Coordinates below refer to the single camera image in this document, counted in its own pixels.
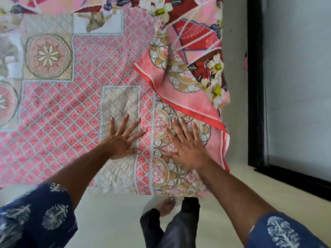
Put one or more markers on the person's left hand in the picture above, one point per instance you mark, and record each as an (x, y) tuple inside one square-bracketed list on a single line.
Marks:
[(117, 145)]

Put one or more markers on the person's right hand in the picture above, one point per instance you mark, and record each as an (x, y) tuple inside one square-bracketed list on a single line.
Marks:
[(190, 152)]

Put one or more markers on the person's right middle finger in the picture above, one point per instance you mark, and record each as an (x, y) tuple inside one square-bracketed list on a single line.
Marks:
[(179, 131)]

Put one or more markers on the person's right thumb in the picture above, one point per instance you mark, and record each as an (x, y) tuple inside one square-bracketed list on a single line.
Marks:
[(169, 154)]

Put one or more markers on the person's left thumb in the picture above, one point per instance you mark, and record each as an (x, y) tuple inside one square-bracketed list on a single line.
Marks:
[(134, 151)]

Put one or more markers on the person's left middle finger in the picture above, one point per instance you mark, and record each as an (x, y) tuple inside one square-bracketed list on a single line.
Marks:
[(132, 128)]

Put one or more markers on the person's right little finger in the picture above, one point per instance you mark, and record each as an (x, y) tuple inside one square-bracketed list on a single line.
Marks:
[(195, 132)]

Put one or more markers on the person's left little finger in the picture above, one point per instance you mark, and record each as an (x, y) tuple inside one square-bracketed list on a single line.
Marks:
[(112, 126)]

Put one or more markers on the pink lattice patchwork bedspread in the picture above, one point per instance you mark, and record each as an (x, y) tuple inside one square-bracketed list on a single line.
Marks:
[(77, 100)]

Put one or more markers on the person's right forearm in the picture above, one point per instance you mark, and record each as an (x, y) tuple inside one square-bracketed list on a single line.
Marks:
[(232, 196)]

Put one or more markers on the person's left forearm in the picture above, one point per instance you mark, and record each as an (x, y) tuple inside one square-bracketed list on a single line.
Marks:
[(80, 170)]

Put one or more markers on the person's bare foot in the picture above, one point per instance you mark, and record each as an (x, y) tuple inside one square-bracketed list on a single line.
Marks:
[(166, 206)]

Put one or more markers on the black trousers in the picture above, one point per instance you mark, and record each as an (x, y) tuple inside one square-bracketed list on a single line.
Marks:
[(178, 229)]

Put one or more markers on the red pink floral sheet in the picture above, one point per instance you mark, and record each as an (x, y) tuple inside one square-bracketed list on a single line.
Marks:
[(191, 41)]

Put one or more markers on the blue leaf print tunic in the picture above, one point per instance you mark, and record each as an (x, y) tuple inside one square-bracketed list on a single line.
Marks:
[(36, 216)]

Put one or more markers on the black window frame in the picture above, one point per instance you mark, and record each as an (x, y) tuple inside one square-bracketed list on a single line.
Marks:
[(256, 87)]

